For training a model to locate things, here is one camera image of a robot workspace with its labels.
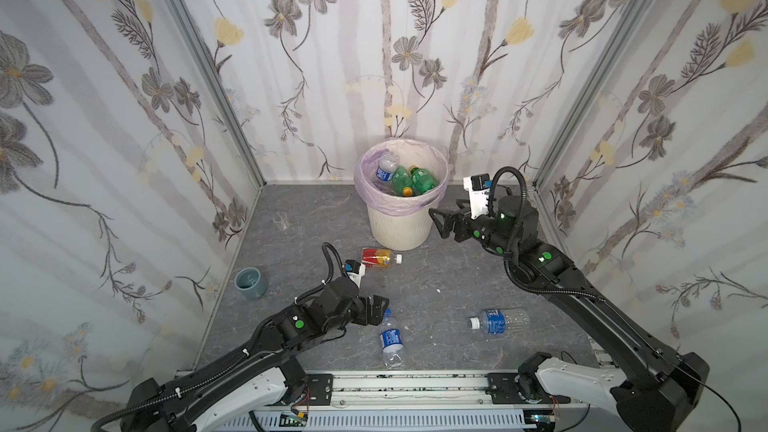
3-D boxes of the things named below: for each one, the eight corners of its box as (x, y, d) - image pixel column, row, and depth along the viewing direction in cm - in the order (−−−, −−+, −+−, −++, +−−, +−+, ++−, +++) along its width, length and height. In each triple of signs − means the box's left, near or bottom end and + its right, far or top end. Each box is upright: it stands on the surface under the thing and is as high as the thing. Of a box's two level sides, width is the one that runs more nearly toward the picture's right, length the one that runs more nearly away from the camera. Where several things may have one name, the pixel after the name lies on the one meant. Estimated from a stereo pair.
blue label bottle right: (469, 337, 85) (474, 330, 80) (466, 317, 88) (470, 309, 84) (524, 337, 85) (533, 331, 80) (519, 317, 89) (526, 309, 84)
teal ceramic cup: (240, 298, 92) (230, 288, 86) (247, 278, 96) (238, 267, 90) (266, 298, 92) (257, 288, 86) (271, 278, 96) (264, 267, 90)
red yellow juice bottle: (361, 270, 98) (360, 262, 93) (362, 256, 101) (361, 247, 97) (401, 271, 98) (402, 262, 93) (401, 256, 101) (402, 247, 97)
